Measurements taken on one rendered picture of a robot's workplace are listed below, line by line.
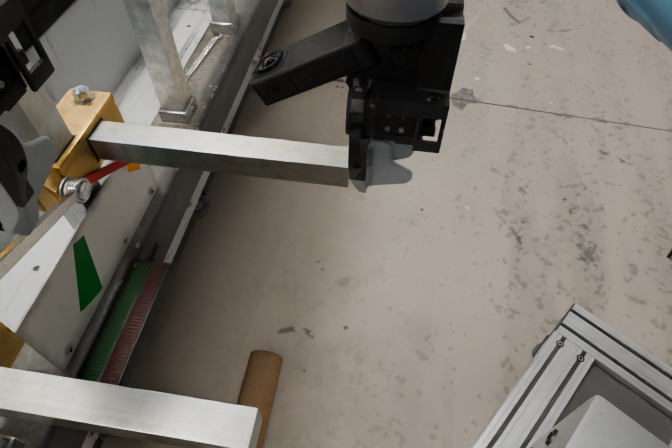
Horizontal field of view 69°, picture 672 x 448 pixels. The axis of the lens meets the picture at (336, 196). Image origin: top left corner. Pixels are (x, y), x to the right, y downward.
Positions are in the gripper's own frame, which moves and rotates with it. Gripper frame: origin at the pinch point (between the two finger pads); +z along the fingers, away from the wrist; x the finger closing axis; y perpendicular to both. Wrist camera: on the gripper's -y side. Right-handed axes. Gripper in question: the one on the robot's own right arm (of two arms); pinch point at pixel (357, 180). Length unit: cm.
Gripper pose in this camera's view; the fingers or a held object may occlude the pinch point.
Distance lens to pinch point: 51.0
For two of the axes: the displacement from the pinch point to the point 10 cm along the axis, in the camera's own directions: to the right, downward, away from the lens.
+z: 0.0, 6.4, 7.7
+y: 9.9, 1.1, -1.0
